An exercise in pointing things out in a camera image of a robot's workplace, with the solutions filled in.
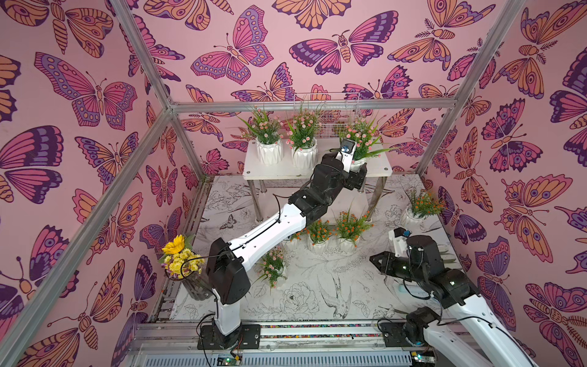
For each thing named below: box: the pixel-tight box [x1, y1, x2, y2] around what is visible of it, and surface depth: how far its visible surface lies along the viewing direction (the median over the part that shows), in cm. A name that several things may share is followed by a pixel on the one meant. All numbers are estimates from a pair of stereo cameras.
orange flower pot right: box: [333, 206, 375, 253], surface depth 89 cm
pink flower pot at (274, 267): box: [256, 244, 289, 290], surface depth 76 cm
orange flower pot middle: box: [306, 219, 334, 255], surface depth 86 cm
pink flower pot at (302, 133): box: [285, 105, 323, 169], surface depth 68 cm
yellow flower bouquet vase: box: [158, 234, 212, 301], surface depth 68 cm
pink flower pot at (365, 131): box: [339, 114, 393, 173], surface depth 63 cm
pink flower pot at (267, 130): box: [236, 109, 284, 166], surface depth 74 cm
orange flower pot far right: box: [400, 188, 448, 227], surface depth 94 cm
